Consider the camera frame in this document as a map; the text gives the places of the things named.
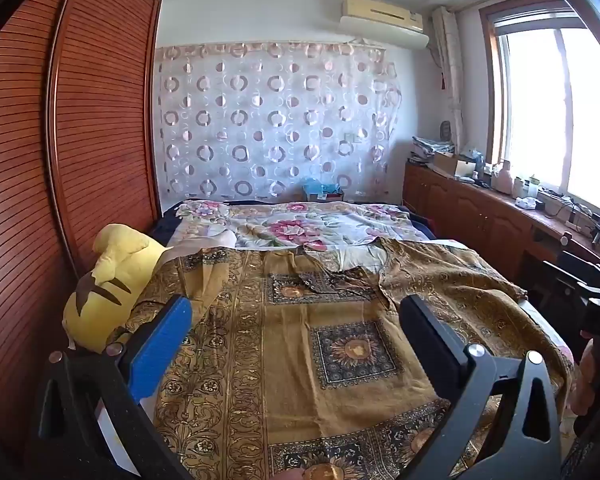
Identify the wall air conditioner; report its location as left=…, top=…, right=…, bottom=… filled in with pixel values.
left=338, top=0, right=430, bottom=50

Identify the circle patterned sheer curtain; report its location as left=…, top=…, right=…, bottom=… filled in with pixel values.
left=155, top=42, right=402, bottom=202

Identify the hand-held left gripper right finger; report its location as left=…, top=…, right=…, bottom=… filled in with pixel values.
left=399, top=294, right=564, bottom=480

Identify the stack of folded cloths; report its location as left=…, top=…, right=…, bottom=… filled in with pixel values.
left=411, top=135, right=455, bottom=162

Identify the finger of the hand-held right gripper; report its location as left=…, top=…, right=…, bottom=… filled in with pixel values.
left=544, top=251, right=600, bottom=292

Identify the peony print blanket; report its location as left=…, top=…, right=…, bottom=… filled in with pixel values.
left=172, top=200, right=432, bottom=267

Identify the pink bottle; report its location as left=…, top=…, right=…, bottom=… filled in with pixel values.
left=494, top=160, right=514, bottom=194

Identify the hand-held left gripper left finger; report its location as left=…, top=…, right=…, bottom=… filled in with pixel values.
left=36, top=294, right=195, bottom=480

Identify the floral bed sheet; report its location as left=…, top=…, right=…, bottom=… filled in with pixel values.
left=147, top=199, right=468, bottom=252

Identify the yellow plush toy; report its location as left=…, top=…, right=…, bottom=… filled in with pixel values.
left=62, top=223, right=169, bottom=354

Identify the long wooden cabinet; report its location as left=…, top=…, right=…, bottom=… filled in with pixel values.
left=402, top=159, right=600, bottom=303

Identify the brown patterned shirt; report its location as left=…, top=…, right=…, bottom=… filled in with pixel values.
left=115, top=237, right=574, bottom=480

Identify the beige gathered drape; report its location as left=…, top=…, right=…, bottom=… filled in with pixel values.
left=432, top=6, right=467, bottom=152

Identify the wooden slatted wardrobe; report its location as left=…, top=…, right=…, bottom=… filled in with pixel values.
left=0, top=0, right=164, bottom=463

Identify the cardboard box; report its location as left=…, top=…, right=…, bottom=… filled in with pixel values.
left=432, top=151, right=477, bottom=179

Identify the blue plastic bag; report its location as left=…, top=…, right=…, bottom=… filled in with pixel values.
left=302, top=177, right=345, bottom=204

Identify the window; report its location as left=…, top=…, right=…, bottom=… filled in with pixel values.
left=479, top=0, right=600, bottom=217

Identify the person's right hand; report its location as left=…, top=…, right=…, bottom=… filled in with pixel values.
left=572, top=332, right=600, bottom=417

